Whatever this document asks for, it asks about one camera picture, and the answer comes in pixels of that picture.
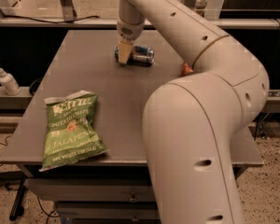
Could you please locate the grey metal post left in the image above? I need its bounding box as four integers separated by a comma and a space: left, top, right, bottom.
60, 0, 77, 22

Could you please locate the green jalapeno chips bag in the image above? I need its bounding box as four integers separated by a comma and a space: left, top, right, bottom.
40, 91, 107, 172

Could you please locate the white pump bottle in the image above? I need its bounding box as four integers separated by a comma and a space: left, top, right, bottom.
0, 66, 21, 96

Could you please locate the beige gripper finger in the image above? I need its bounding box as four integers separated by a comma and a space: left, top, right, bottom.
118, 40, 133, 65

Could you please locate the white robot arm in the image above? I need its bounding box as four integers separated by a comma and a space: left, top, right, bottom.
118, 0, 269, 224

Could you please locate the black cable on ledge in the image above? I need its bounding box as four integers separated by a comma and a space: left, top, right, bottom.
0, 0, 101, 25

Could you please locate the red cola can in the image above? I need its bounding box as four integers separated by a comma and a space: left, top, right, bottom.
182, 63, 193, 77

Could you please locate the blue silver redbull can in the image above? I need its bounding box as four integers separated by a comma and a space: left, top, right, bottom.
119, 46, 155, 67

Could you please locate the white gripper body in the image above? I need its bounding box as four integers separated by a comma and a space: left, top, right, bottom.
117, 19, 145, 49

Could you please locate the grey drawer cabinet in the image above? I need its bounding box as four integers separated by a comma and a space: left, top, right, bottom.
2, 31, 269, 224

